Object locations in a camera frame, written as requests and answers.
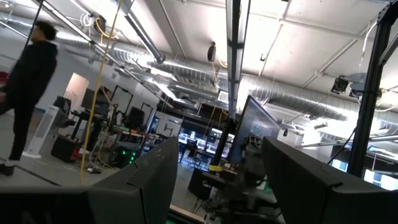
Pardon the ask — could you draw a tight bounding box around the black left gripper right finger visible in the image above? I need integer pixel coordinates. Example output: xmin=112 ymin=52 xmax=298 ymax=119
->
xmin=262 ymin=136 xmax=398 ymax=224

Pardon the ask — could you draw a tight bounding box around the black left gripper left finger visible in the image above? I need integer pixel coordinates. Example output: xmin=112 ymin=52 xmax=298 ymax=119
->
xmin=86 ymin=136 xmax=180 ymax=224

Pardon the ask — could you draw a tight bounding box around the computer tower with green lights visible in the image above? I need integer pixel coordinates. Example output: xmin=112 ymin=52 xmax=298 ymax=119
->
xmin=111 ymin=145 xmax=140 ymax=169

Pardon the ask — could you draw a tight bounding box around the black computer monitor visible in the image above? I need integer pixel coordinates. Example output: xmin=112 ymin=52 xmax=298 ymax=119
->
xmin=229 ymin=95 xmax=281 ymax=166

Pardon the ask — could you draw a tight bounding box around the black and red case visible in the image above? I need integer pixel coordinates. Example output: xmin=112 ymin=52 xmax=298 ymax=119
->
xmin=50 ymin=134 xmax=82 ymax=163

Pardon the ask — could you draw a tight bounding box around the black desk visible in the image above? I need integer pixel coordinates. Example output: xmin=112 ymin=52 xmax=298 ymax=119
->
xmin=70 ymin=109 xmax=110 ymax=141

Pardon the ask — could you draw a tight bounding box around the white tower fan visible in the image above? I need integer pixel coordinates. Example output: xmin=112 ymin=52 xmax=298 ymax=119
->
xmin=22 ymin=105 xmax=60 ymax=159

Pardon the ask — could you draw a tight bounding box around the black ceiling speaker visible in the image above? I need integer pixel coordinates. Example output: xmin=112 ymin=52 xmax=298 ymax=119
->
xmin=206 ymin=41 xmax=217 ymax=63

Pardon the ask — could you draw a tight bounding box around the person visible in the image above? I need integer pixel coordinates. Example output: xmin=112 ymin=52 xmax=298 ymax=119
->
xmin=0 ymin=20 xmax=60 ymax=177

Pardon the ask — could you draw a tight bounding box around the long overhead light bar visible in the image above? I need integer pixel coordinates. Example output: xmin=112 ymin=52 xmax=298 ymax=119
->
xmin=224 ymin=0 xmax=251 ymax=119

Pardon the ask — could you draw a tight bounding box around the silver ventilation duct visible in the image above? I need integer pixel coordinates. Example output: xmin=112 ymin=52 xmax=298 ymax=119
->
xmin=108 ymin=42 xmax=398 ymax=127

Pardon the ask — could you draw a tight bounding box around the yellow hanging cable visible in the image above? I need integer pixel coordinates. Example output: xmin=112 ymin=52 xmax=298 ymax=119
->
xmin=79 ymin=0 xmax=125 ymax=186

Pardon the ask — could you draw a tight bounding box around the black metal frame post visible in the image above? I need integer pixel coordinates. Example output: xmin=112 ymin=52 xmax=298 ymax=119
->
xmin=347 ymin=0 xmax=398 ymax=178

